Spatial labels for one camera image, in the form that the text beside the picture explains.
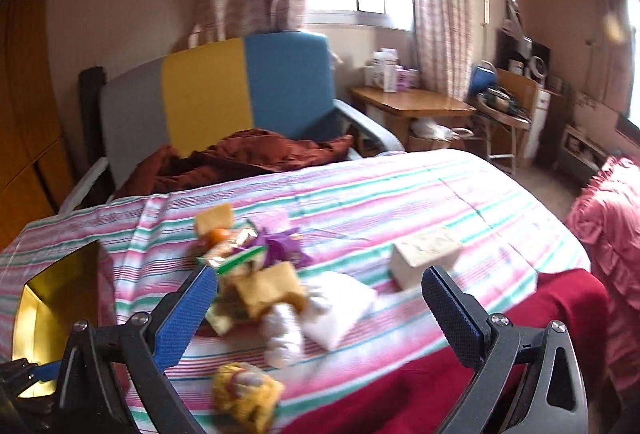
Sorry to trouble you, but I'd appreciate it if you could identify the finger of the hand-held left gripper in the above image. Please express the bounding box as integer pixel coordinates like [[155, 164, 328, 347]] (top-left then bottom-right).
[[0, 360, 63, 397]]

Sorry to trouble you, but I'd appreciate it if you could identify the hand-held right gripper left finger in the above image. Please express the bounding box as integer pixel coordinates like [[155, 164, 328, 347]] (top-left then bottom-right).
[[52, 266, 218, 434]]

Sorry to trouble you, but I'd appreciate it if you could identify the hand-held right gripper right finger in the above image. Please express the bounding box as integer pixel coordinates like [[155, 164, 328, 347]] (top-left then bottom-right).
[[421, 265, 590, 434]]

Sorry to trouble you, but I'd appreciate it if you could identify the beige box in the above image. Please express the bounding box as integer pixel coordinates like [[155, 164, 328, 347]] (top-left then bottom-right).
[[390, 226, 463, 290]]

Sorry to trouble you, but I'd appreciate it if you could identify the green-edged cracker packet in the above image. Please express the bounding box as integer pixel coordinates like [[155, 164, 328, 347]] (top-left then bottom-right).
[[197, 226, 266, 272]]

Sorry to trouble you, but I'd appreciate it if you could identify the red gift box gold interior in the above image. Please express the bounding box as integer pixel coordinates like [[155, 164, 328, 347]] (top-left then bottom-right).
[[12, 239, 118, 400]]

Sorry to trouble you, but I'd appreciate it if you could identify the yellow-brown packet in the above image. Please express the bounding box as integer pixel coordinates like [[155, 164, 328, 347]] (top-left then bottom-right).
[[235, 261, 308, 317]]

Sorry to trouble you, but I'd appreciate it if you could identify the white plastic bundle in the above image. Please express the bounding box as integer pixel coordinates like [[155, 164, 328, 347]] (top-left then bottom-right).
[[260, 301, 306, 367]]

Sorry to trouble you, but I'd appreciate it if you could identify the yellow snack packet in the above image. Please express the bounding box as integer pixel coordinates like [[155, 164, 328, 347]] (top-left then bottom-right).
[[194, 203, 236, 235]]

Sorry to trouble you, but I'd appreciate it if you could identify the yellow plush toy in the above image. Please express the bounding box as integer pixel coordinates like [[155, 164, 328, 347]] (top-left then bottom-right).
[[210, 361, 285, 432]]

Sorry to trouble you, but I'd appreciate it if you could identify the white foam packet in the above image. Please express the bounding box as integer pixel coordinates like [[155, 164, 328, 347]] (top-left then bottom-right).
[[300, 271, 378, 350]]

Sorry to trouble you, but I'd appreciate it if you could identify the purple snack packet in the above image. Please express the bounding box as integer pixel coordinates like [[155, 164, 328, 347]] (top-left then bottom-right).
[[255, 226, 313, 267]]

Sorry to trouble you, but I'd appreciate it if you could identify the red blanket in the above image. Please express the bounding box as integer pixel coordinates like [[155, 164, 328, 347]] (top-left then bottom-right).
[[320, 269, 611, 434]]

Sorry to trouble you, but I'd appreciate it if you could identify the pink clear plastic case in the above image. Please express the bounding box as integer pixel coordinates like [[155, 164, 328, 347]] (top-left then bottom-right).
[[252, 209, 291, 232]]

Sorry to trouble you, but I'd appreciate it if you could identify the striped bed sheet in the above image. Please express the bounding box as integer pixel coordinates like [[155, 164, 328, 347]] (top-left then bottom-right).
[[0, 149, 591, 434]]

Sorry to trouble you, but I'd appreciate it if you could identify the brown jacket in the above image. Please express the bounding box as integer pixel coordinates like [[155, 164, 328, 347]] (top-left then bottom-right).
[[115, 128, 356, 200]]

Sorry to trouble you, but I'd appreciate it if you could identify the pink ruffled cloth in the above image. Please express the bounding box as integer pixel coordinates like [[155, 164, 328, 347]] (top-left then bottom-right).
[[565, 156, 640, 395]]

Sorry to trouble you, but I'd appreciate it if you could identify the metal side stand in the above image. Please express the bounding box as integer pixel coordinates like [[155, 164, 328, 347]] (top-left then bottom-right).
[[475, 86, 533, 175]]

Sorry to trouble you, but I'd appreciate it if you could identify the wooden desk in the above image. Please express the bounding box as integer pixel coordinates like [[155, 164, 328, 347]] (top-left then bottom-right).
[[347, 85, 476, 155]]

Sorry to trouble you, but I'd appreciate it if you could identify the grey yellow blue armchair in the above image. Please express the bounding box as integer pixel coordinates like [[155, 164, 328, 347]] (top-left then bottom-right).
[[60, 31, 406, 215]]

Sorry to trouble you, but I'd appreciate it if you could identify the white carton box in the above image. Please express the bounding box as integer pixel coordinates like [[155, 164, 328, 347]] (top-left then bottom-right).
[[372, 49, 401, 92]]

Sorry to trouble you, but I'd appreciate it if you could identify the wooden wardrobe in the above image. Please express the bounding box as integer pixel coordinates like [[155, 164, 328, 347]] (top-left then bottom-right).
[[0, 0, 76, 250]]

